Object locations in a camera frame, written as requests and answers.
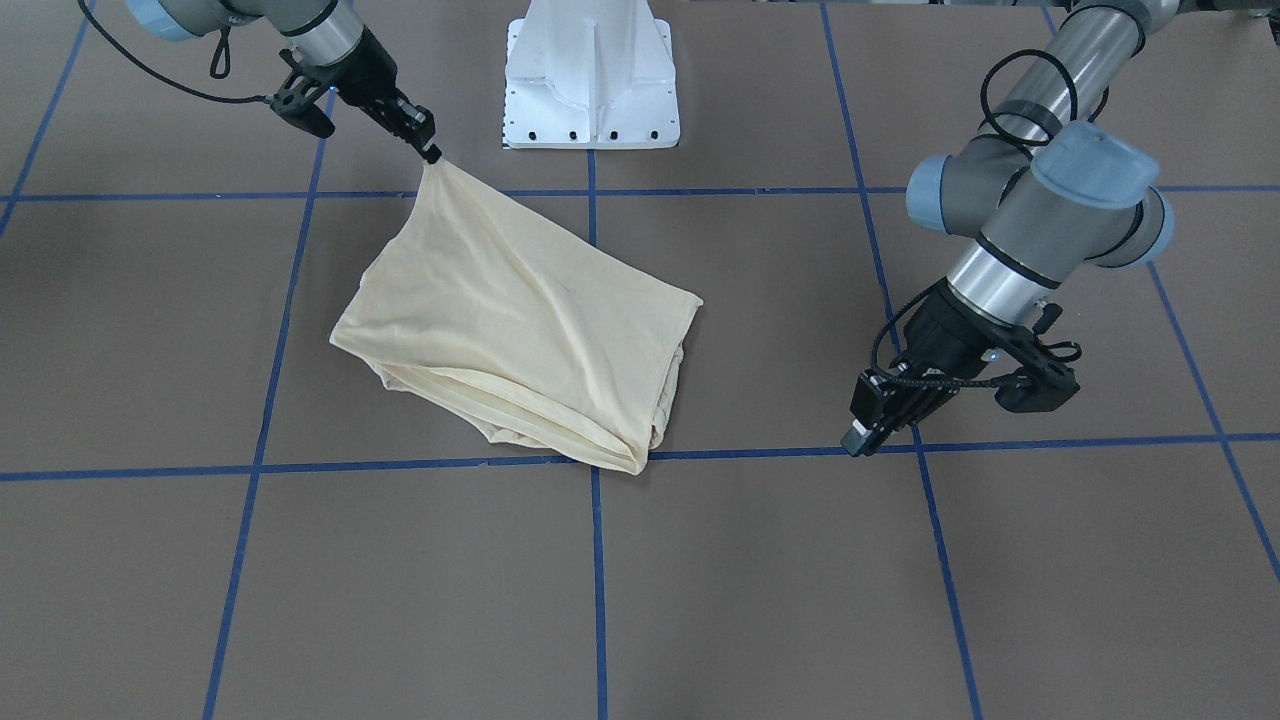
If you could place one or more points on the silver grey blue left arm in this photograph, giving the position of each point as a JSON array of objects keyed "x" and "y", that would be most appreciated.
[{"x": 1039, "y": 191}]

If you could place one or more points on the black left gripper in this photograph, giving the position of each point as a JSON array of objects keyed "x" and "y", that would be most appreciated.
[{"x": 945, "y": 335}]

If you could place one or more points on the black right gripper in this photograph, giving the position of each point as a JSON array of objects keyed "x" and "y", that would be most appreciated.
[{"x": 368, "y": 82}]

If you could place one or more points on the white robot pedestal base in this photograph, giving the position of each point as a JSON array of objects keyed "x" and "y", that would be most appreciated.
[{"x": 590, "y": 75}]

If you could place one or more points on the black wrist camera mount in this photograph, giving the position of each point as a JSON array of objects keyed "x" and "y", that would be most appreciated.
[
  {"x": 295, "y": 101},
  {"x": 1044, "y": 380}
]

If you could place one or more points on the silver grey blue right arm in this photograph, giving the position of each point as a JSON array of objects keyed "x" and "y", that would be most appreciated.
[{"x": 330, "y": 47}]

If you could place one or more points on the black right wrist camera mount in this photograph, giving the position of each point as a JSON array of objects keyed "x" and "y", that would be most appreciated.
[{"x": 295, "y": 101}]

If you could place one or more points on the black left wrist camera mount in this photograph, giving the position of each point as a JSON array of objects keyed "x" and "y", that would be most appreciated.
[{"x": 1044, "y": 380}]

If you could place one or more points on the beige long-sleeve printed shirt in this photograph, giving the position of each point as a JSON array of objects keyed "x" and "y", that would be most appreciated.
[{"x": 533, "y": 336}]

